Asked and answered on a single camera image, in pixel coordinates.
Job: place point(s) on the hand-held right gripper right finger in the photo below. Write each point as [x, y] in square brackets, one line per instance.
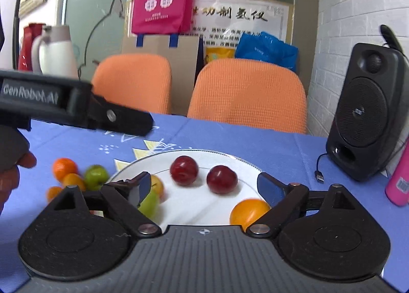
[268, 187]

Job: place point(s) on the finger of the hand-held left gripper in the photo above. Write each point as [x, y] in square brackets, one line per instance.
[127, 119]

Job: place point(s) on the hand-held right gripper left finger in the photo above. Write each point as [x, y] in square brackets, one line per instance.
[143, 188]

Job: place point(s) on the yellow-red nectarine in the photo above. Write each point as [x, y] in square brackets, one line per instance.
[157, 186]

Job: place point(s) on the large green apple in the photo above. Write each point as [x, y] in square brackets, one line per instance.
[150, 205]

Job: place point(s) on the large orange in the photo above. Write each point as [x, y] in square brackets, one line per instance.
[247, 213]

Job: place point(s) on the dark red plum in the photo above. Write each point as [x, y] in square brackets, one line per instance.
[183, 170]
[222, 179]

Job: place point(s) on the small green apple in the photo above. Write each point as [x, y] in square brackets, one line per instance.
[96, 177]

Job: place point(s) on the white plate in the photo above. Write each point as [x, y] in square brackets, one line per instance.
[198, 203]

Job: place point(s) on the small yellow orange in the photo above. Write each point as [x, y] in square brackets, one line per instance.
[73, 181]

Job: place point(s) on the small tangerine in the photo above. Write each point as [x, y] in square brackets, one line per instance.
[53, 193]

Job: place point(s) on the person's left hand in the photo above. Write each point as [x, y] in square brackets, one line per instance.
[9, 184]

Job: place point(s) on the blue printed tablecloth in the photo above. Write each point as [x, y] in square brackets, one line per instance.
[287, 159]

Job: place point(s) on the orange chair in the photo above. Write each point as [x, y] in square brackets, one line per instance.
[134, 82]
[249, 98]

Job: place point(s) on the white thermos jug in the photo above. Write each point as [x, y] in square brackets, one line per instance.
[60, 60]

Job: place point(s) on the red thermos jug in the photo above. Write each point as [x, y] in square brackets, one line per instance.
[27, 53]

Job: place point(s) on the brown paper bag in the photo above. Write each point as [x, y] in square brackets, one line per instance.
[185, 63]

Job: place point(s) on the yellow snack bag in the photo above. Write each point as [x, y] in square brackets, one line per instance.
[220, 55]

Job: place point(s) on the black speaker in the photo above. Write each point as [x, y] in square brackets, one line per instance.
[361, 114]

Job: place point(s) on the pink bottle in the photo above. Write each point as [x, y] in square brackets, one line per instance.
[399, 184]

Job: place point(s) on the blue plastic bag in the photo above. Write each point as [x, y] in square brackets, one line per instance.
[265, 50]

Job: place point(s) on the wall poster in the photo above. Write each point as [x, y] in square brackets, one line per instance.
[242, 13]

